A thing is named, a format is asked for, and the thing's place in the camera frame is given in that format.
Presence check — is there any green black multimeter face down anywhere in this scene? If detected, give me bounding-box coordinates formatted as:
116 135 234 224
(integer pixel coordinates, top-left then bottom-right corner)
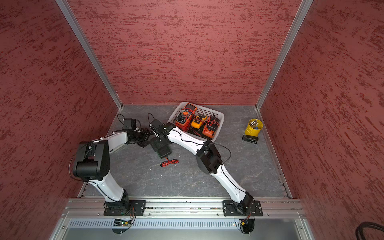
150 137 172 159

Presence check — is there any bright red multimeter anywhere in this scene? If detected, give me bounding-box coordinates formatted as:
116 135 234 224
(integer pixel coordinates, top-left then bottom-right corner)
174 115 191 132

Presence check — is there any orange grey multimeter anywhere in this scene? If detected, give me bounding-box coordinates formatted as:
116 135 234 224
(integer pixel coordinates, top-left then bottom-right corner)
178 104 197 117

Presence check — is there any yellow multimeter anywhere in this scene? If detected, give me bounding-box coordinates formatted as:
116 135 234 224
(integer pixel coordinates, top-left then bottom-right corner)
191 114 207 130

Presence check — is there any orange multimeter with probes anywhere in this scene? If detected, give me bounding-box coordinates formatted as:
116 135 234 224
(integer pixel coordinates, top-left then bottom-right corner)
202 116 220 139

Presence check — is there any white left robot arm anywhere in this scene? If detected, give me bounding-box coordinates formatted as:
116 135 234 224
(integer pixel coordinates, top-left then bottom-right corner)
69 119 151 216

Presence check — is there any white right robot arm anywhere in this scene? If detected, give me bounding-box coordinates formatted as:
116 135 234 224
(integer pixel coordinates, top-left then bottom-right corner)
149 119 257 216

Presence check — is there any white plastic basket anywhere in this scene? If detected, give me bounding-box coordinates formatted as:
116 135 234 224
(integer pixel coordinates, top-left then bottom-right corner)
169 102 225 141

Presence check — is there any yellow pen cup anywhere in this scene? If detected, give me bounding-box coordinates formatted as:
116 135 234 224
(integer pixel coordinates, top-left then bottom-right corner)
245 119 264 137

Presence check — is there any small black stapler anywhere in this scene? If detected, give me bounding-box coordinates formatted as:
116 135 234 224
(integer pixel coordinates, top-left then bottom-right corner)
242 135 259 144

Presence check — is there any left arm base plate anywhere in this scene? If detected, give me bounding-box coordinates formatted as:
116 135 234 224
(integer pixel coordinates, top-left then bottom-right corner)
104 200 147 217

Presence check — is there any aluminium front rail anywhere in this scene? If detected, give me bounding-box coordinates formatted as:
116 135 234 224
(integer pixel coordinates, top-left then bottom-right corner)
61 197 307 219

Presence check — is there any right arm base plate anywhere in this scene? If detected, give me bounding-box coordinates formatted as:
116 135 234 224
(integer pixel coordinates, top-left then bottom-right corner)
222 200 264 217

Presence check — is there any left aluminium corner post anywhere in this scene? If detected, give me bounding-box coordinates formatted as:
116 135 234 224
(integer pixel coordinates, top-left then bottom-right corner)
56 0 124 110

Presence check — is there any aluminium corner post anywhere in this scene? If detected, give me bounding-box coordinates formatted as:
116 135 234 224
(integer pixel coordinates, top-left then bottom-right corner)
256 0 313 110
56 0 124 110

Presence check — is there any right aluminium corner post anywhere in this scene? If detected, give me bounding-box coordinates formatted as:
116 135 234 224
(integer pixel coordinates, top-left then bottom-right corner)
256 0 313 110

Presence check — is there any black cable bottom right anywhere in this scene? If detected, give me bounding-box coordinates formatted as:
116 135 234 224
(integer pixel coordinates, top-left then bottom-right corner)
355 221 384 240

